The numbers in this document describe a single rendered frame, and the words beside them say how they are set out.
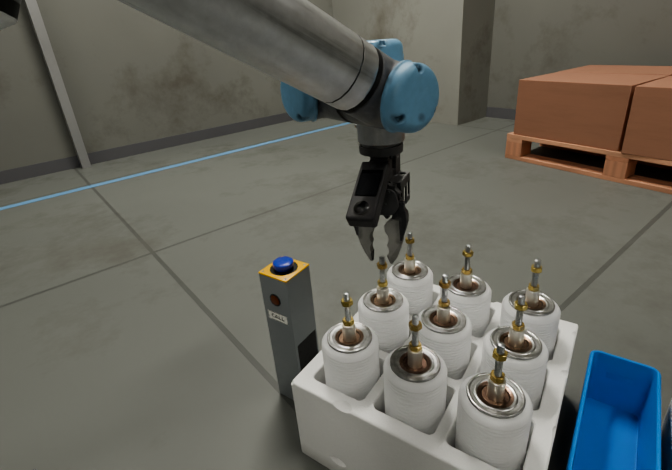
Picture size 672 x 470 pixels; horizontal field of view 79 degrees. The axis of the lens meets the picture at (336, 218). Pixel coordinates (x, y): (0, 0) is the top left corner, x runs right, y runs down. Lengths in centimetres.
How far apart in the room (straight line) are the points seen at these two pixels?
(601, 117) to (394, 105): 186
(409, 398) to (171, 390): 61
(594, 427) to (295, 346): 59
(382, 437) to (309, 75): 52
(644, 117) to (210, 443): 197
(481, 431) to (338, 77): 48
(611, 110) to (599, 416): 151
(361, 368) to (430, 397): 12
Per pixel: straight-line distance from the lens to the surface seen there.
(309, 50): 39
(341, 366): 69
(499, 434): 63
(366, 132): 64
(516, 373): 71
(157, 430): 102
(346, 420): 72
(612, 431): 100
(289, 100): 57
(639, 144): 219
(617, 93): 221
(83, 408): 115
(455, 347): 73
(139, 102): 338
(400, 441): 68
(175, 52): 345
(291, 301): 78
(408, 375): 65
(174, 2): 36
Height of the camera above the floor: 72
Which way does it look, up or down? 24 degrees down
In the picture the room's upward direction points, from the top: 5 degrees counter-clockwise
